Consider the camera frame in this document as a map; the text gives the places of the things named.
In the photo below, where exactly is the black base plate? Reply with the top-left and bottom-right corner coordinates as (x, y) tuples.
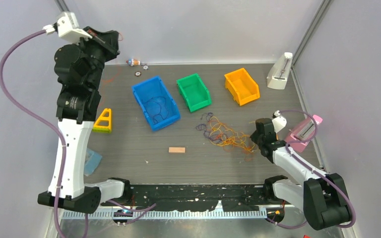
(114, 184), (283, 212)

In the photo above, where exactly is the blue plastic bin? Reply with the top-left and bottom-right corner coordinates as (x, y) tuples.
(131, 76), (181, 131)

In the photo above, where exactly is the pink metronome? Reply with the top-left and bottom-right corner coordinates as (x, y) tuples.
(285, 117), (315, 153)

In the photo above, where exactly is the small toy figurine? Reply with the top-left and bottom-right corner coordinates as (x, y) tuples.
(126, 59), (141, 66)

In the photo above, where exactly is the wooden block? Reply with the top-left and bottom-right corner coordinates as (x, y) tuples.
(168, 147), (186, 154)

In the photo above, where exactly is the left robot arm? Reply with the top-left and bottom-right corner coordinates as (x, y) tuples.
(37, 27), (132, 214)

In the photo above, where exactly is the orange plastic bin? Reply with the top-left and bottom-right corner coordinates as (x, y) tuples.
(224, 68), (260, 106)

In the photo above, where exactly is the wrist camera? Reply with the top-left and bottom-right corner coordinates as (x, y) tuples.
(57, 11), (92, 44)
(271, 110), (287, 133)

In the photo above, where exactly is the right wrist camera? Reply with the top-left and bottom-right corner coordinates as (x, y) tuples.
(271, 110), (287, 133)

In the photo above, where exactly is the yellow triangular toy left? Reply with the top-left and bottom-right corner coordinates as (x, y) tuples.
(92, 108), (113, 133)

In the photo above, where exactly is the white metronome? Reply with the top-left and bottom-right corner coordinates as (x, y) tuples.
(267, 52), (293, 90)

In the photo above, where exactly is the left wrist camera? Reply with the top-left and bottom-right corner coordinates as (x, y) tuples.
(57, 11), (92, 44)

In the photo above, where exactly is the yellow cable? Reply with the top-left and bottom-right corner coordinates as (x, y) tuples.
(207, 117), (257, 153)

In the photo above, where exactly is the clear blue plastic container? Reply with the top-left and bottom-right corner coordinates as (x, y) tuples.
(84, 148), (102, 176)

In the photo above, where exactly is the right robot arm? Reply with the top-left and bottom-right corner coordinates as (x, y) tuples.
(250, 118), (355, 231)

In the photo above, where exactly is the green plastic bin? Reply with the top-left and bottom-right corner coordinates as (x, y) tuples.
(176, 73), (212, 113)

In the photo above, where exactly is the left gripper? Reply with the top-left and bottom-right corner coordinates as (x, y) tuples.
(74, 26), (121, 89)

